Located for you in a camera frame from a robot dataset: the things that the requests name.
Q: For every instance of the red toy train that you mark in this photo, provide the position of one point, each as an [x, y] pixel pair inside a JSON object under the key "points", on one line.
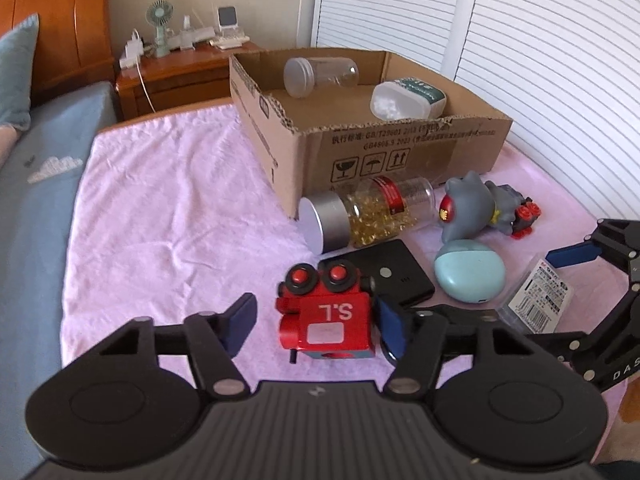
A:
{"points": [[325, 320]]}

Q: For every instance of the white container with green label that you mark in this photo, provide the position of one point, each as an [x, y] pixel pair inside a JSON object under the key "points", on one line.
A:
{"points": [[400, 102]]}

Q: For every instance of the pink towel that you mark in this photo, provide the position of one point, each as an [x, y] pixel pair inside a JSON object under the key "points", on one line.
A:
{"points": [[175, 210]]}

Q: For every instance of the white louvered closet door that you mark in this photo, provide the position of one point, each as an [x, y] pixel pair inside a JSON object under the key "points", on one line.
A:
{"points": [[560, 60], [385, 5]]}

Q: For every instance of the small green desk fan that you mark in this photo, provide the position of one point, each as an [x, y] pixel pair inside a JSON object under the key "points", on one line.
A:
{"points": [[160, 30]]}

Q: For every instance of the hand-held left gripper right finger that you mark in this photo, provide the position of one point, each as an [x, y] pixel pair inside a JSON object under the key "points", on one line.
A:
{"points": [[390, 326]]}

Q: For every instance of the black power bank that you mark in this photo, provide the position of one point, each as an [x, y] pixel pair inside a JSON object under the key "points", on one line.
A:
{"points": [[395, 270]]}

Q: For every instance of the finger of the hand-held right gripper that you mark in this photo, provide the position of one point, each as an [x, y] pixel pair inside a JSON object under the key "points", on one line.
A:
{"points": [[570, 256], [560, 341]]}

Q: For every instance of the grey shark toy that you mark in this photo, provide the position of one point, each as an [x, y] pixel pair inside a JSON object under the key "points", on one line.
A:
{"points": [[472, 205]]}

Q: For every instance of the teal oval earbud case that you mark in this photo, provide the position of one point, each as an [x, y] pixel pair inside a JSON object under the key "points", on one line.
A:
{"points": [[465, 270]]}

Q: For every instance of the clear empty plastic jar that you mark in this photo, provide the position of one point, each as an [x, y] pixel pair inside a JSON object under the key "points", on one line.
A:
{"points": [[320, 76]]}

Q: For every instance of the brown cardboard box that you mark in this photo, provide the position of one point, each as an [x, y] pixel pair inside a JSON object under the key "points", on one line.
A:
{"points": [[320, 160]]}

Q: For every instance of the clear packet with barcode label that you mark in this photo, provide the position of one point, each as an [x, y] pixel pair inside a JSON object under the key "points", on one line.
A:
{"points": [[540, 295]]}

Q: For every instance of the silver-capped yellow capsule bottle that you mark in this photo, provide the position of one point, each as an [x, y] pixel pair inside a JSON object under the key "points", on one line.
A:
{"points": [[380, 210]]}

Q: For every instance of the phone on white stand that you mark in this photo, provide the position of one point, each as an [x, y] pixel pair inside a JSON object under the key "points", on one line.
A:
{"points": [[227, 22]]}

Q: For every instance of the red and black block toy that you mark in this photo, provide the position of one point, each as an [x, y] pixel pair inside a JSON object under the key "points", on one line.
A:
{"points": [[526, 214]]}

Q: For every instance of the wooden nightstand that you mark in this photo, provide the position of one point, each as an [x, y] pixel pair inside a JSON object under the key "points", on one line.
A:
{"points": [[170, 77]]}

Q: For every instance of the wooden headboard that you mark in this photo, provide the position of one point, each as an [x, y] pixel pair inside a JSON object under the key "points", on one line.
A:
{"points": [[55, 15]]}

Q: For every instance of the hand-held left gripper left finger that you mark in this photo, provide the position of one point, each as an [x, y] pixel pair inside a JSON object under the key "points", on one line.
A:
{"points": [[241, 324]]}

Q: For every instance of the white desktop bracket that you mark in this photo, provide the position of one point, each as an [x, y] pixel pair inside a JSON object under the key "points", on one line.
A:
{"points": [[192, 35]]}

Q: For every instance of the white power charger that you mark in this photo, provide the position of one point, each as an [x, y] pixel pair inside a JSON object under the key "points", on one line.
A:
{"points": [[131, 52]]}

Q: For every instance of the blue pillow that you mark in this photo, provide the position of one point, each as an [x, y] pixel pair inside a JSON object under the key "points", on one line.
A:
{"points": [[17, 75]]}

